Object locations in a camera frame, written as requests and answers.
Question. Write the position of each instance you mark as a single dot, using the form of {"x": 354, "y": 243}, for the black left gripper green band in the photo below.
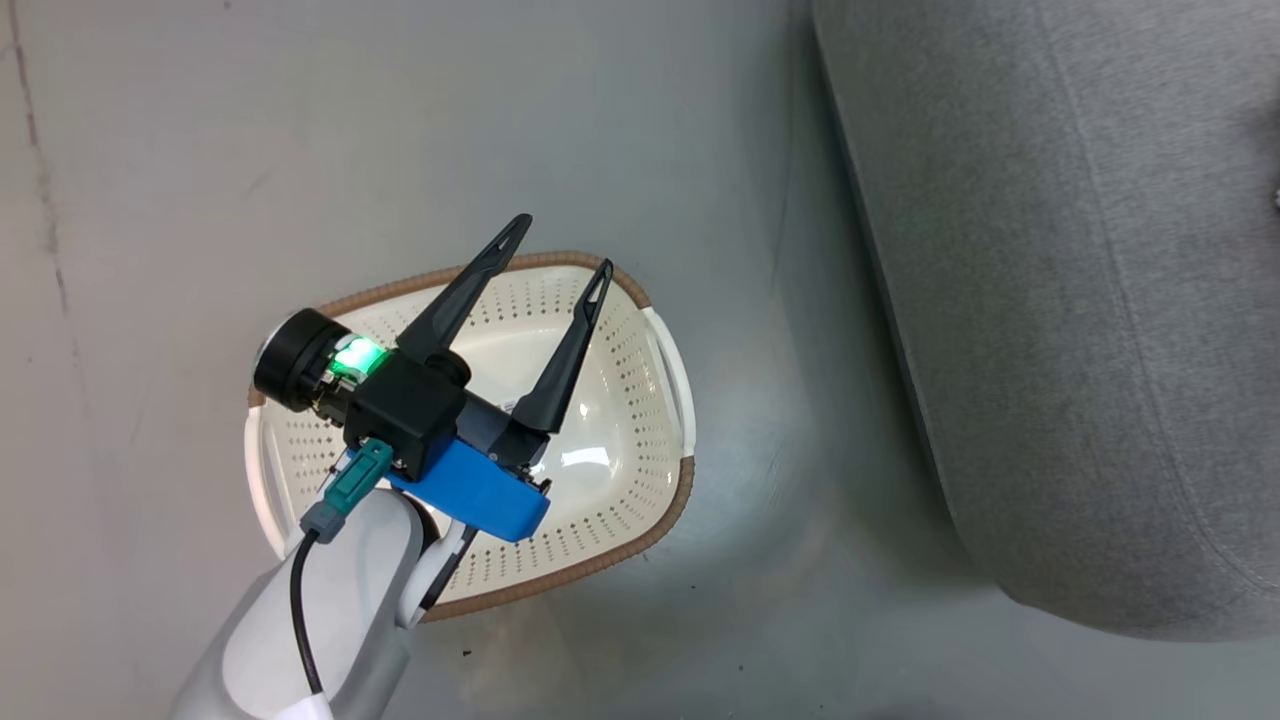
{"x": 295, "y": 360}

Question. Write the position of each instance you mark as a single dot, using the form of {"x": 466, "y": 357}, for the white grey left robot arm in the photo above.
{"x": 340, "y": 610}

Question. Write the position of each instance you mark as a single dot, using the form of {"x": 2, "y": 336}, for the white perforated basket brown rim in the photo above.
{"x": 620, "y": 430}

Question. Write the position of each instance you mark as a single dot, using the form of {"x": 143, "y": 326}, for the grey fabric sofa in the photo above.
{"x": 1080, "y": 300}

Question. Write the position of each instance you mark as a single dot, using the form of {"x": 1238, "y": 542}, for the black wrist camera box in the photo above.
{"x": 405, "y": 410}

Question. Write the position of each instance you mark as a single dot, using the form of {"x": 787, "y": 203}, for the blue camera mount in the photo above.
{"x": 475, "y": 495}

